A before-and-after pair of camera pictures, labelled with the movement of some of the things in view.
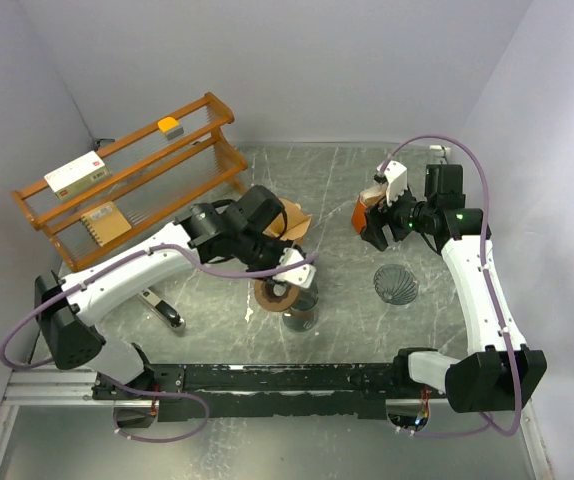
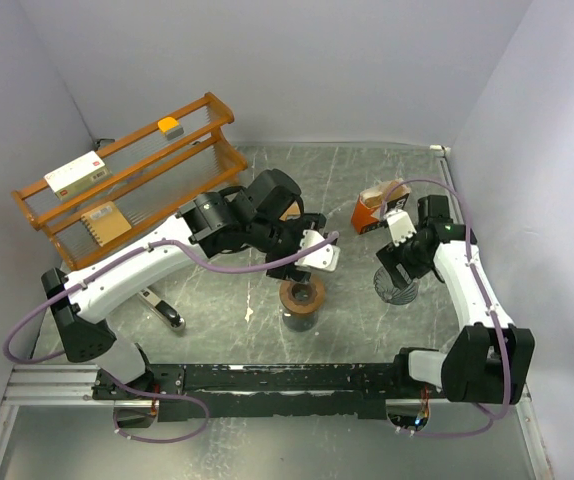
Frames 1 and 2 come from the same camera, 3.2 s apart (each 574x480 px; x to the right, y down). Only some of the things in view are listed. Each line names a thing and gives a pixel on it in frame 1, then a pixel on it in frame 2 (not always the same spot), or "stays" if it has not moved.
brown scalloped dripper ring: x=276 y=295 to x=303 y=297
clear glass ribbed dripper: x=395 y=284 stays
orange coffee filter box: x=367 y=199 stays
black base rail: x=251 y=391 stays
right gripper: x=373 y=231 to x=392 y=255
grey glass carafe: x=302 y=314 stays
